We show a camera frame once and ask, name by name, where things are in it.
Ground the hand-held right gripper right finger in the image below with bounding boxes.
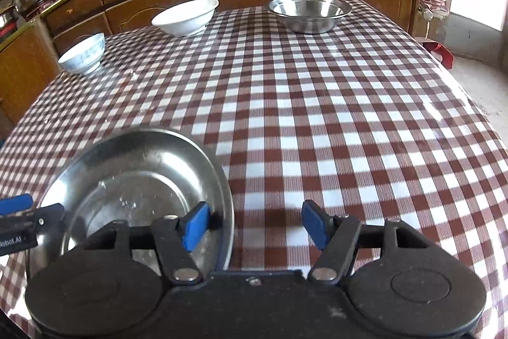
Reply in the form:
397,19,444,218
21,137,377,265
302,200,433,283

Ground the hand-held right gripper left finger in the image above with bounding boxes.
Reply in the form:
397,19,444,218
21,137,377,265
81,201,210,285

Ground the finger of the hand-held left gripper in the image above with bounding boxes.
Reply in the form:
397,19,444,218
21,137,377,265
0,204,66,229
0,194,34,216

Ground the steel plate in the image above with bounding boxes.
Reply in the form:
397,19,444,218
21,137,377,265
29,128,236,278

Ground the blue patterned white bowl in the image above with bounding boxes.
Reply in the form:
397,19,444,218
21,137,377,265
57,32,106,76

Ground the small steel bowl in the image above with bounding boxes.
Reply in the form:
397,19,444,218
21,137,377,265
267,0,353,35

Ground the plain white bowl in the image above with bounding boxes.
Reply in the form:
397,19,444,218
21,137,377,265
151,0,220,37

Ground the brown white checkered tablecloth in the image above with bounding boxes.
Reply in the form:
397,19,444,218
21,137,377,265
0,0,508,339

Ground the wooden corner cabinet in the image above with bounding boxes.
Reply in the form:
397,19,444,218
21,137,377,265
0,19,60,141

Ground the red bag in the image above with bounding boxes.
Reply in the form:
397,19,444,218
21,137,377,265
423,41,457,71

